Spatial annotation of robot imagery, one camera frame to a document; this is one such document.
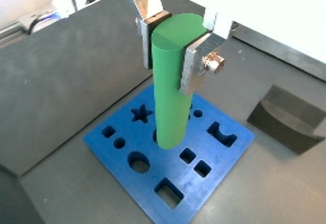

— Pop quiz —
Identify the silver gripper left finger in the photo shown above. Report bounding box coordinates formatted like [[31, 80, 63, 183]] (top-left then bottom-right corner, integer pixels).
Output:
[[130, 0, 173, 70]]

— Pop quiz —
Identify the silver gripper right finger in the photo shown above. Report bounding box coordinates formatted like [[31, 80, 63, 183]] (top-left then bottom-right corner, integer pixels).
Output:
[[179, 9, 233, 95]]

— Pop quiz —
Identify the green oval peg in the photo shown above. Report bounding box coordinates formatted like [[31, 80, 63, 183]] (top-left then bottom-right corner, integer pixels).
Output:
[[151, 13, 205, 150]]

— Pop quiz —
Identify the dark grey block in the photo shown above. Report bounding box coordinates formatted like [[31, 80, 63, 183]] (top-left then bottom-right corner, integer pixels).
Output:
[[247, 86, 326, 154]]

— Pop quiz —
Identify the blue shape sorting board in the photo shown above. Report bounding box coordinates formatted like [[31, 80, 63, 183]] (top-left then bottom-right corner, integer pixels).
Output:
[[84, 88, 255, 224]]

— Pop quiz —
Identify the grey aluminium rail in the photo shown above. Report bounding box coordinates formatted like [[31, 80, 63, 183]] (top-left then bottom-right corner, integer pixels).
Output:
[[0, 10, 63, 49]]

